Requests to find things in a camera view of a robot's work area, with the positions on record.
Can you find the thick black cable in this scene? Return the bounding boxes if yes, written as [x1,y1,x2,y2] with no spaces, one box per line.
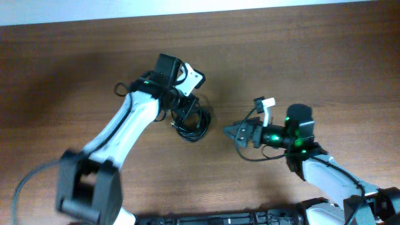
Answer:
[174,99,212,143]

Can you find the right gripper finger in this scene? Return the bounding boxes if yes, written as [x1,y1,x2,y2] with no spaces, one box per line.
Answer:
[233,117,260,125]
[222,124,247,148]

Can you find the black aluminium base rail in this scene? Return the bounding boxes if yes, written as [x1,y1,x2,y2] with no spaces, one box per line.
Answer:
[135,205,309,225]

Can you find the long thin black cable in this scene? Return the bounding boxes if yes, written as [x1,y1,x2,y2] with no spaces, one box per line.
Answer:
[173,102,211,143]

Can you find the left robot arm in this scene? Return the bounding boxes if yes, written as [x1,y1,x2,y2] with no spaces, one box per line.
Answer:
[56,76,204,224]

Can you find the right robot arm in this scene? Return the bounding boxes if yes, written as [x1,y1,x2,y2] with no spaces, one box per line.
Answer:
[222,104,399,224]

